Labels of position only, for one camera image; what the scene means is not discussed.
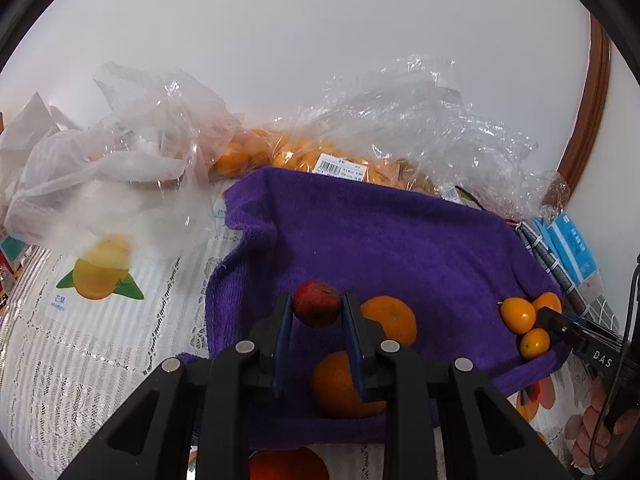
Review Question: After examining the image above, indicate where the blue tissue pack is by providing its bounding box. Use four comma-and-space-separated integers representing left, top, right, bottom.
545, 212, 603, 301

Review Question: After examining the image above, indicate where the white plastic bag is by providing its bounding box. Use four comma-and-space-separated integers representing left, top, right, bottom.
0, 92, 81, 171

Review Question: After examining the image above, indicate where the crumpled clear plastic bag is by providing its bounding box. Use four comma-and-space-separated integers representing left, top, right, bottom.
295, 55, 571, 221

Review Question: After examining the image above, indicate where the lace tablecloth with printed pictures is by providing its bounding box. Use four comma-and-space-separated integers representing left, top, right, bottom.
0, 180, 591, 480

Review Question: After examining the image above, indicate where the grey checked cloth bag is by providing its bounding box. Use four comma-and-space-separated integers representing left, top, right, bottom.
515, 220, 621, 331

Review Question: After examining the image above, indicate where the teal and red carton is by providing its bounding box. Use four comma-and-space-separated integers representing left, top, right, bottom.
0, 237, 28, 286

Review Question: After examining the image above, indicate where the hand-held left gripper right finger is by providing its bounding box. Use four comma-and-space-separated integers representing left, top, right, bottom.
341, 292, 571, 480

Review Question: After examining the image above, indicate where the clear bag of tangerines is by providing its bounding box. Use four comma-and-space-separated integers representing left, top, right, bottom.
210, 130, 431, 196

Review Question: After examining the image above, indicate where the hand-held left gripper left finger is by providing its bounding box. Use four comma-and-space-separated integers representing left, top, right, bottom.
57, 292, 296, 480

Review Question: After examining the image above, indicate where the purple towel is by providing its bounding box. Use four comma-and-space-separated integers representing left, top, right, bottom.
177, 166, 571, 448

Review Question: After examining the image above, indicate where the red jujube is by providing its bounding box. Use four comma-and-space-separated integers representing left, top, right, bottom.
292, 281, 342, 327

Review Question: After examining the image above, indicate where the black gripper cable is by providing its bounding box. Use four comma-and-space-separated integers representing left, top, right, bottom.
587, 255, 640, 473

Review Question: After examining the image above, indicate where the person's right hand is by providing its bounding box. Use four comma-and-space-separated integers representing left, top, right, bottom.
570, 378, 640, 473

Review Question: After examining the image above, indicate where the brown wooden door frame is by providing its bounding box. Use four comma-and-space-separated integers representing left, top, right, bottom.
555, 12, 613, 196

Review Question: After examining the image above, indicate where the translucent plastic bag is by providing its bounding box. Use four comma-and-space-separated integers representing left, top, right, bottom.
5, 62, 246, 261

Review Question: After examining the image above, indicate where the orange tangerine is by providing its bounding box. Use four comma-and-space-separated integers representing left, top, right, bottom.
531, 291, 563, 317
520, 327, 552, 360
360, 296, 418, 348
500, 297, 537, 334
310, 351, 388, 420

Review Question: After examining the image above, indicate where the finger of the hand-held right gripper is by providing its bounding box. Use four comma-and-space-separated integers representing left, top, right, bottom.
561, 311, 623, 339
536, 307, 590, 357

